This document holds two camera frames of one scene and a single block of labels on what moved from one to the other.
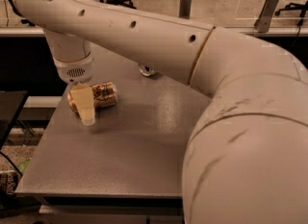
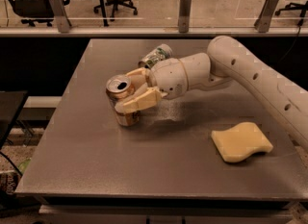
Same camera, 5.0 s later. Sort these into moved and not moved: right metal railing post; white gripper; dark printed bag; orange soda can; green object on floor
Moved: orange soda can; white gripper
Not moved: green object on floor; right metal railing post; dark printed bag
